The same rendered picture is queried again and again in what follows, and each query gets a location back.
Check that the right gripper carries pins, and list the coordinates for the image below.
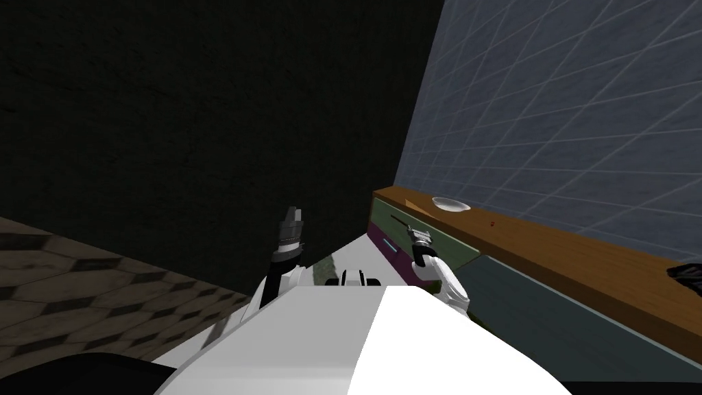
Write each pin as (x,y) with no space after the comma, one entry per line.
(423,238)

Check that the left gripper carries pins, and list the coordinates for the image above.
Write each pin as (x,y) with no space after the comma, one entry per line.
(290,233)

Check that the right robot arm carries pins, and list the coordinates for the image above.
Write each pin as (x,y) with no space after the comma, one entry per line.
(447,282)

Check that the purple drawer front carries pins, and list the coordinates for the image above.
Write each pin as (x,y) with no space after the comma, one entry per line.
(392,263)

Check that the green drawer front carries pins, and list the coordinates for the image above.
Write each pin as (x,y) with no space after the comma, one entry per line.
(449,241)

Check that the white shallow bowl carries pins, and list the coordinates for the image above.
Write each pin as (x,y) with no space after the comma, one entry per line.
(451,204)

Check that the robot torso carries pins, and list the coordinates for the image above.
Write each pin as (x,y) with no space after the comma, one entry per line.
(329,340)

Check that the dark teal cupboard door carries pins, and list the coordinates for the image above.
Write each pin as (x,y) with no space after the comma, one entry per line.
(548,312)

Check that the black rounded object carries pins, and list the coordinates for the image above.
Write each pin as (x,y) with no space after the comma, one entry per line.
(688,274)

